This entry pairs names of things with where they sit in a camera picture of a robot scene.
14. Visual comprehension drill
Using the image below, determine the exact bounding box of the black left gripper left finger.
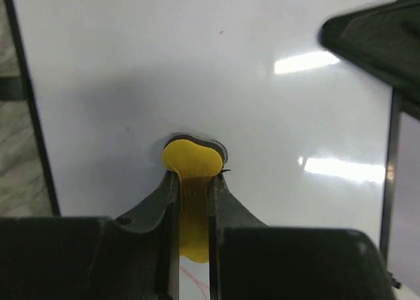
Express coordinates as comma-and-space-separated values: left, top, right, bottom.
1, 172, 179, 299

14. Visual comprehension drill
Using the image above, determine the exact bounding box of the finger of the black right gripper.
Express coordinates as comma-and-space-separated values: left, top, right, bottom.
319, 0, 419, 115

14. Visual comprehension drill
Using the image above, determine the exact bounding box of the yellow whiteboard eraser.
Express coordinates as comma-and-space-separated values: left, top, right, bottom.
162, 133, 228, 263

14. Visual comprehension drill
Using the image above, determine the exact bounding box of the black framed whiteboard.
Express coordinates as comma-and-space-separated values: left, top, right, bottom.
1, 0, 416, 299

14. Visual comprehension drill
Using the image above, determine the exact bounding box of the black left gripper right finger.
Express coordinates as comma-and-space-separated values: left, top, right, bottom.
209, 175, 395, 299

